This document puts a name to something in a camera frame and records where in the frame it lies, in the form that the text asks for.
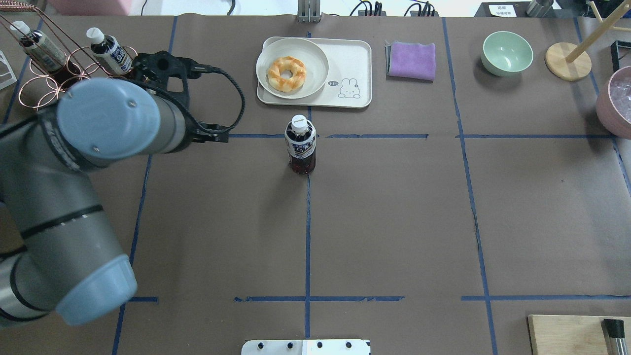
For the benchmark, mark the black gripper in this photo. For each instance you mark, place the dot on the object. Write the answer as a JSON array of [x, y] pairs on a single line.
[[213, 133]]

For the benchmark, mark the tea bottle white cap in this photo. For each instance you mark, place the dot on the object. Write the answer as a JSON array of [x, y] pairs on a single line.
[[301, 139]]

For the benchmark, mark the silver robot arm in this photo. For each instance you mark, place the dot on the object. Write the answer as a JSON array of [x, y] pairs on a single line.
[[71, 262]]

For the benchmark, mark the tea bottle in rack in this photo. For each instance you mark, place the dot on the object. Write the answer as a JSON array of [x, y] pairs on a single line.
[[110, 54]]

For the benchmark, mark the beige bunny tray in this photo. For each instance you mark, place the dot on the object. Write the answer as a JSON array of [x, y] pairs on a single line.
[[339, 72]]

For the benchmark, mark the glazed donut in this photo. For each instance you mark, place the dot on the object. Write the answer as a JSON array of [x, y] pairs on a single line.
[[286, 74]]

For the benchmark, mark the cream round plate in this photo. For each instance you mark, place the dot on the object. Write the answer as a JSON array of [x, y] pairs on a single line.
[[316, 61]]

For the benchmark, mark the upper black orange connector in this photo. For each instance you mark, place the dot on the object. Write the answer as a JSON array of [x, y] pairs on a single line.
[[368, 8]]

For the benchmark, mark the black orange connector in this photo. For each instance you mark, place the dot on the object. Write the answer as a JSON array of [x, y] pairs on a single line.
[[421, 8], [368, 8]]

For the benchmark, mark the purple folded cloth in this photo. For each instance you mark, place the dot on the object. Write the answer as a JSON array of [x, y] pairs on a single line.
[[411, 60]]

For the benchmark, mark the lower black orange connector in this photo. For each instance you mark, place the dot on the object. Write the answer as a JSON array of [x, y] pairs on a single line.
[[421, 8]]

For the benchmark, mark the green ceramic bowl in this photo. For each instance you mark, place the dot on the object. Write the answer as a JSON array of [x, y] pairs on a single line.
[[506, 54]]

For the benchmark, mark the wooden cup stand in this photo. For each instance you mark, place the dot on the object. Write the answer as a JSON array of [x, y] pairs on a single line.
[[571, 61]]

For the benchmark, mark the wooden cutting board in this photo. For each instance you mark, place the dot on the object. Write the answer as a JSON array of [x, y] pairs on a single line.
[[571, 335]]

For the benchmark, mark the pink bowl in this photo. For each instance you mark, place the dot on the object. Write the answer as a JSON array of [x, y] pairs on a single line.
[[609, 117]]

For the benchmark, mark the clear ice cubes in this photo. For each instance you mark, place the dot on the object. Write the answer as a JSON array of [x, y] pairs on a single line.
[[620, 95]]

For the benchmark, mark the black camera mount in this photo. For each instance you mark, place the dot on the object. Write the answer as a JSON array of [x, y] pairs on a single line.
[[156, 69]]

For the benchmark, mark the copper wire bottle rack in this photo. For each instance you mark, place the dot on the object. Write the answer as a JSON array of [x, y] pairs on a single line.
[[41, 90]]

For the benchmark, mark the aluminium frame post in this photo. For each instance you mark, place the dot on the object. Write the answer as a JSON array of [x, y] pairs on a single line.
[[308, 11]]

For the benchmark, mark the white metal base plate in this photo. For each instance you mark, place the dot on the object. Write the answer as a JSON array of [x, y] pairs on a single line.
[[307, 347]]

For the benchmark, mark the steel black-handled tool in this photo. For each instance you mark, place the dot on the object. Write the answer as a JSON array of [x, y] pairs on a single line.
[[615, 336]]

